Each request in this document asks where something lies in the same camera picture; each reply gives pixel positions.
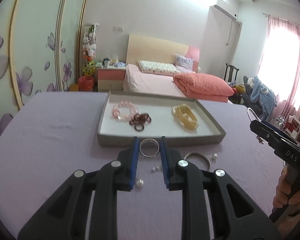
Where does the wide silver cuff bangle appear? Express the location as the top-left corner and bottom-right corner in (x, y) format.
(184, 152), (211, 172)

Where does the grey cardboard tray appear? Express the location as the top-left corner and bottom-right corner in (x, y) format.
(97, 91), (227, 147)

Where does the yellow plush toy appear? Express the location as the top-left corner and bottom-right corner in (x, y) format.
(84, 61), (95, 76)

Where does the purple tablecloth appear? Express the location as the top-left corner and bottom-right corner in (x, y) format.
(0, 91), (290, 240)

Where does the blue plush garment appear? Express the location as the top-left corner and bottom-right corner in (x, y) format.
(250, 76), (278, 117)

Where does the floral white pillow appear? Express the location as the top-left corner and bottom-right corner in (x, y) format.
(138, 60), (181, 75)

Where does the dark wooden chair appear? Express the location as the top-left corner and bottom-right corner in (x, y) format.
(225, 63), (240, 83)

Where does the silver ring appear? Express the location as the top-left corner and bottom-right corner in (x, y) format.
(139, 139), (161, 159)

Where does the dark red bead bracelet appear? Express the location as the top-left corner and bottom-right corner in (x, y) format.
(129, 112), (152, 132)

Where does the red waste bin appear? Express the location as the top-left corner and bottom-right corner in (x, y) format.
(78, 76), (95, 92)

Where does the person's right hand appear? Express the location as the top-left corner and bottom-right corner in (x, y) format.
(273, 166), (300, 232)

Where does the pink bead bracelet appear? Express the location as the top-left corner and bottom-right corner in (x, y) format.
(112, 101), (139, 122)

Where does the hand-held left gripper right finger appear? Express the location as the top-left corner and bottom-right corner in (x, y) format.
(161, 136), (282, 240)

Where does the yellow bracelet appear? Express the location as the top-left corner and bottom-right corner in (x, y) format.
(171, 103), (199, 132)

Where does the pink nightstand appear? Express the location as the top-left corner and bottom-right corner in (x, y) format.
(96, 66), (127, 92)

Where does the pink curtain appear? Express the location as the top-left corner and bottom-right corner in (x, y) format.
(257, 16), (300, 120)

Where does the orange quilt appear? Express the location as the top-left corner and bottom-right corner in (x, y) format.
(173, 73), (234, 103)

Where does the clear tube of plush toys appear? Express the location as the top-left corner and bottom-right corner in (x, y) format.
(81, 24), (100, 77)

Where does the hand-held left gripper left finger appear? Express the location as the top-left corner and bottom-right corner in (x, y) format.
(17, 137), (140, 240)

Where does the beige and pink headboard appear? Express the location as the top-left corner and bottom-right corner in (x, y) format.
(126, 34), (200, 72)

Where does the purple patterned pillow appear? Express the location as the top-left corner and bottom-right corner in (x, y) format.
(175, 54), (195, 70)

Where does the flower print sliding wardrobe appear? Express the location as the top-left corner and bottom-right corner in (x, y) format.
(0, 0), (93, 140)

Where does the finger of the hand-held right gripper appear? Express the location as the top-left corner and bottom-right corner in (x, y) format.
(249, 120), (290, 153)
(261, 120), (300, 148)

